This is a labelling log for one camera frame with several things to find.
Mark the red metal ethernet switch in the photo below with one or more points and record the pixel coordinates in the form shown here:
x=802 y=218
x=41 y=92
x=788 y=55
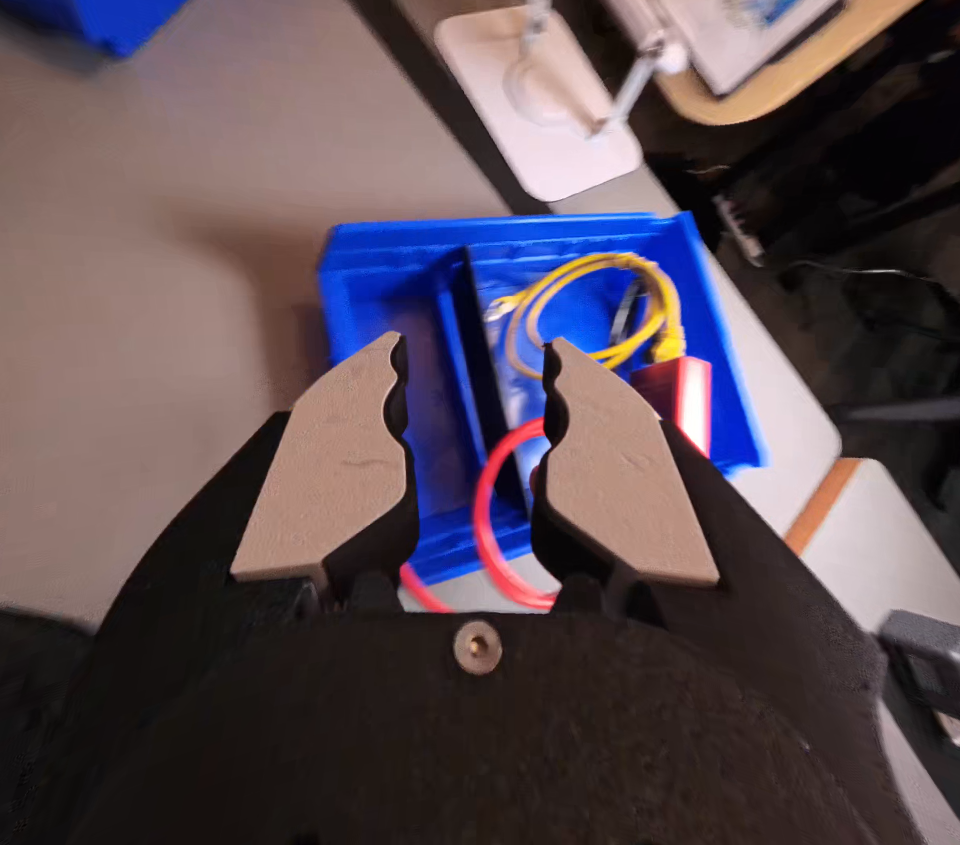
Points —
x=664 y=384

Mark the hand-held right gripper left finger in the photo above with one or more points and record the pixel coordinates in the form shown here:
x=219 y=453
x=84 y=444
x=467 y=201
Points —
x=330 y=470

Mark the white power strip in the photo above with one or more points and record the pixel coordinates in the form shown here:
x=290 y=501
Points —
x=739 y=230

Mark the black bin divider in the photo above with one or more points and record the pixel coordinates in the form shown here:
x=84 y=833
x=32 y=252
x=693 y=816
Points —
x=480 y=350

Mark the black mesh chair armrest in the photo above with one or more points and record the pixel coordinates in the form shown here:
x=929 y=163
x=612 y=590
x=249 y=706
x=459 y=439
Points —
x=37 y=672

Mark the white stand base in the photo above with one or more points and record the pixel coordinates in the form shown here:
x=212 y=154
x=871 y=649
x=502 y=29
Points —
x=480 y=57

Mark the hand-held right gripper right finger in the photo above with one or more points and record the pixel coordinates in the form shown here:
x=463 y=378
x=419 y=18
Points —
x=622 y=477

